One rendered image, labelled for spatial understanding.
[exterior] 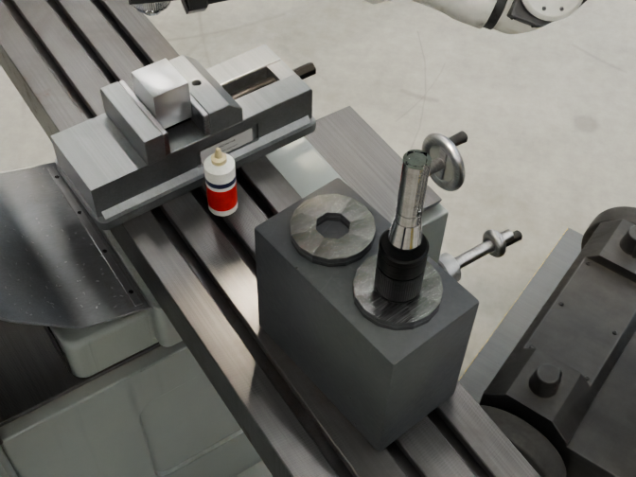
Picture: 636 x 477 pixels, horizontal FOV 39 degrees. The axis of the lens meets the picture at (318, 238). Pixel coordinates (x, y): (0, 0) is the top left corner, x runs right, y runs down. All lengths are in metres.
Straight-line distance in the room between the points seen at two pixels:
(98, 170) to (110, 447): 0.48
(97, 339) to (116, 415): 0.19
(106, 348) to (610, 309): 0.85
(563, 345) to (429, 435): 0.57
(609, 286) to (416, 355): 0.82
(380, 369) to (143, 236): 0.44
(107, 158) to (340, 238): 0.40
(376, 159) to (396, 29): 1.52
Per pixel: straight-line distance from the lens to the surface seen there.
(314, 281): 0.91
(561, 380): 1.50
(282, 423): 1.04
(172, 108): 1.20
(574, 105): 2.89
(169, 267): 1.17
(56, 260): 1.27
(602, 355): 1.57
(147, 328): 1.30
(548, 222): 2.53
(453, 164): 1.67
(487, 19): 1.14
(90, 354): 1.28
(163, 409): 1.49
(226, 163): 1.16
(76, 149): 1.24
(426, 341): 0.88
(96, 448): 1.46
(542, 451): 1.46
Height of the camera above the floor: 1.85
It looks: 51 degrees down
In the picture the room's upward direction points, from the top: 2 degrees clockwise
